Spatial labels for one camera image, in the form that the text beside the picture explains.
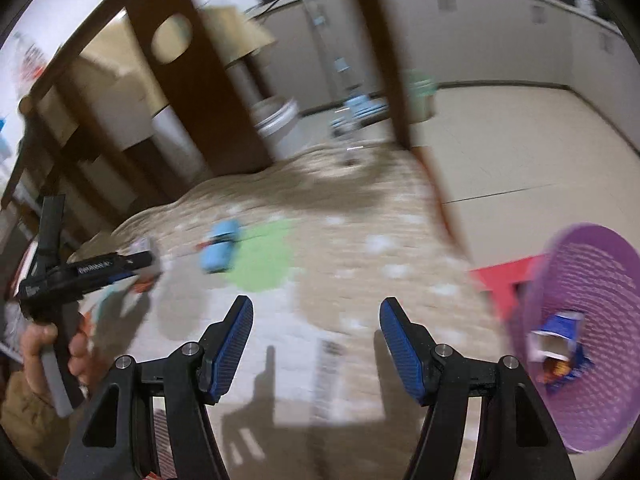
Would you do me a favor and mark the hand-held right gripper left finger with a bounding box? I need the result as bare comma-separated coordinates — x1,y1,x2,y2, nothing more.
60,295,256,480

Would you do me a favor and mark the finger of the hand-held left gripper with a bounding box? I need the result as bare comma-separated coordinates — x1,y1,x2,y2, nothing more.
116,251,153,272

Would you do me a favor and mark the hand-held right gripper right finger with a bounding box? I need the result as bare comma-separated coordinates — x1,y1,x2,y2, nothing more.
378,297,576,480

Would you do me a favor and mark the blue and white carton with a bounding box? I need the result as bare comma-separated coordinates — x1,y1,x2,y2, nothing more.
529,310,586,363

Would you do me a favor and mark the purple plastic mesh basket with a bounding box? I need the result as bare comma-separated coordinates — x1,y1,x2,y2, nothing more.
502,223,640,453

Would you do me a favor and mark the person's left forearm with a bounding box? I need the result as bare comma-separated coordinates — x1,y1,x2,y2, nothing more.
0,367,96,476

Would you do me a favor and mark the person's left hand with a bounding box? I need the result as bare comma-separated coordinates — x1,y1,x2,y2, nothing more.
20,322,101,391

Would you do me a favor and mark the light blue sponge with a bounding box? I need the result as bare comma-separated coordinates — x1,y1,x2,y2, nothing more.
200,220,241,275

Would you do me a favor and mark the beige patterned mat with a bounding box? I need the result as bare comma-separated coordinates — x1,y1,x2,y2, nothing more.
80,142,521,480

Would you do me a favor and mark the red floor mat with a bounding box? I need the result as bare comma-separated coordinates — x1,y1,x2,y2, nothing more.
467,255,548,316

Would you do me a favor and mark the large tan cardboard box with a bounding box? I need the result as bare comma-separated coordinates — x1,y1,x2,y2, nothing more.
37,7,171,151

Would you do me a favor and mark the dark wooden chair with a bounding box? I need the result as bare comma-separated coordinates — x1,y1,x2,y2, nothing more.
0,0,273,211

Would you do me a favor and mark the white plastic bucket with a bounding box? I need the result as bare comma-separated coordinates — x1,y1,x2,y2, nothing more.
250,97,301,158

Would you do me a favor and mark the white printed plastic bag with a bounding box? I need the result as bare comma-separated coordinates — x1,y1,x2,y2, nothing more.
12,32,51,86

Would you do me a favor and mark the clear water bottle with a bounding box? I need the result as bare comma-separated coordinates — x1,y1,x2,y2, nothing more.
330,92,390,167

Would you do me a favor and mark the open cardboard box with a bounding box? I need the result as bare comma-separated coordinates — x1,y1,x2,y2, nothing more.
200,6,277,66

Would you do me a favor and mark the green plastic basket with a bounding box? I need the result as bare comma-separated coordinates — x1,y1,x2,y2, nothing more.
407,70,436,123

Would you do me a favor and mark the white cabinet row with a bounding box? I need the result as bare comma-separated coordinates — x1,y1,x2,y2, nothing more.
250,0,640,156

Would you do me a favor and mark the dark wooden post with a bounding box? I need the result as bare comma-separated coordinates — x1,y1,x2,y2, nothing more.
340,0,473,261

